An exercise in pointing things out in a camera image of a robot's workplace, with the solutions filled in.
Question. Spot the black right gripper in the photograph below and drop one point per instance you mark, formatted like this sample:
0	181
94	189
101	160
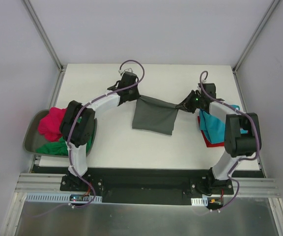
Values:
188	103

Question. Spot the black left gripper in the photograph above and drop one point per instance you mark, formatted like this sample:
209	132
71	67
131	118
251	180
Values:
133	96

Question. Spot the grey t-shirt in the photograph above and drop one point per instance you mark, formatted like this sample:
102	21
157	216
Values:
154	115

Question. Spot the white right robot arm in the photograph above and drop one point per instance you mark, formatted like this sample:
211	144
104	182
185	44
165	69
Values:
241	135

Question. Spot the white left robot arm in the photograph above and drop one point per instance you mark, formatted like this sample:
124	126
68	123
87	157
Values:
79	122

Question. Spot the teal folded t-shirt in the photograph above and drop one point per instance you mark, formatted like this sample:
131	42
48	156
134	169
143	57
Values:
221	110

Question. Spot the red folded t-shirt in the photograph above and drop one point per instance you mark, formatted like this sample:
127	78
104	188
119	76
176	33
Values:
212	130

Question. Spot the magenta t-shirt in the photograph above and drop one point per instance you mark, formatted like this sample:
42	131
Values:
50	124

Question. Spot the green t-shirt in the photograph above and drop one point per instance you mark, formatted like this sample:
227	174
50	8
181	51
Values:
56	145

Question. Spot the grey plastic bin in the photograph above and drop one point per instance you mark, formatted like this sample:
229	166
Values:
33	139

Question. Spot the left aluminium frame post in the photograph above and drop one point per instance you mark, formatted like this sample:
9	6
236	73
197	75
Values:
42	33

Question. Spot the aluminium frame post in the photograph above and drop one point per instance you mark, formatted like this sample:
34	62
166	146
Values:
42	33
257	32

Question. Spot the right aluminium frame post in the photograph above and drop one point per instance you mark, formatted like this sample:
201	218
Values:
257	32

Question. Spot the right white cable duct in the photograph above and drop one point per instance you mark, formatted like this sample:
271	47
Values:
199	202

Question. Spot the white cable duct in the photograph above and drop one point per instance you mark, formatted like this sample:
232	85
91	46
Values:
199	202
62	198

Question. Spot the left white cable duct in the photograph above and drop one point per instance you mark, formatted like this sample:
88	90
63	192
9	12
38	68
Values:
62	198

